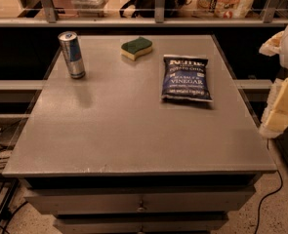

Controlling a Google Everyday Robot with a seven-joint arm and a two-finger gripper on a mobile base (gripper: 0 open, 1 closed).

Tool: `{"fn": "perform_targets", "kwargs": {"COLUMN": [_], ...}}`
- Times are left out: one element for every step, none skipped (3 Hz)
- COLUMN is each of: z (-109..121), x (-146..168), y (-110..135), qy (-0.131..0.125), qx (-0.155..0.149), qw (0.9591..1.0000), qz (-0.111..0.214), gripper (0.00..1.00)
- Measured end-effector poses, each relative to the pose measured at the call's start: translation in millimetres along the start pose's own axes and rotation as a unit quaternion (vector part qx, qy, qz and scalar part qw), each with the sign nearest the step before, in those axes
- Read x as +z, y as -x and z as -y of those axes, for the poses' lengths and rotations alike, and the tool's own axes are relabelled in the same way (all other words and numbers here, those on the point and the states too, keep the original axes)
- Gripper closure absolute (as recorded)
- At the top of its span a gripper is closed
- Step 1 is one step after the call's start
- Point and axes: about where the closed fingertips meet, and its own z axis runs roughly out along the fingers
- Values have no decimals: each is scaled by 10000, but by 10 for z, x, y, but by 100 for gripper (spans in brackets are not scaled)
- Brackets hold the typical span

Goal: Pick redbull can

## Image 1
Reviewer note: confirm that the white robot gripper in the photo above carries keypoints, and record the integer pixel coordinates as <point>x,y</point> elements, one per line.
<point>275,118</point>

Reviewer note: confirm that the grey cabinet drawer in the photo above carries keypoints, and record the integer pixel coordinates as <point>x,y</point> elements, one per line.
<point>141,224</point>
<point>113,201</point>

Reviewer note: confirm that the black bag on shelf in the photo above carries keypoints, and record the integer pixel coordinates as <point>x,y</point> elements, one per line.
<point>148,8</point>

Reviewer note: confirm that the silver blue redbull can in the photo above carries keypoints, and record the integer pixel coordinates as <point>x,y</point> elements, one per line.
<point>72,54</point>

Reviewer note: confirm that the blue potato chips bag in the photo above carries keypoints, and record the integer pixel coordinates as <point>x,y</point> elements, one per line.
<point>185,78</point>

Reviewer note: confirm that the green yellow sponge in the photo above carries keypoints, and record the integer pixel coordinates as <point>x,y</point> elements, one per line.
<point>136,48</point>

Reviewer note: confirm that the grey metal shelf rail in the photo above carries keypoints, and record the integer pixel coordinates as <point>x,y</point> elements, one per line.
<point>61,13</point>

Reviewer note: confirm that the lower grey cabinet drawer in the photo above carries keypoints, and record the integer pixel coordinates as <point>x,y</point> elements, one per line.
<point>141,224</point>

